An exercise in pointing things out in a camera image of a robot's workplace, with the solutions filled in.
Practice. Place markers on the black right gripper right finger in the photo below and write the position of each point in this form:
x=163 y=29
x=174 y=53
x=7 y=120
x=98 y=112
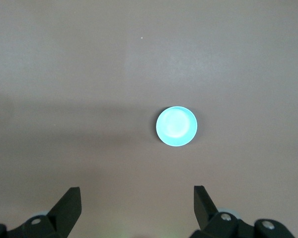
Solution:
x=204 y=210

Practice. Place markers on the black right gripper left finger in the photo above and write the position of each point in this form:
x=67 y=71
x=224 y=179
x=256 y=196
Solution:
x=62 y=215

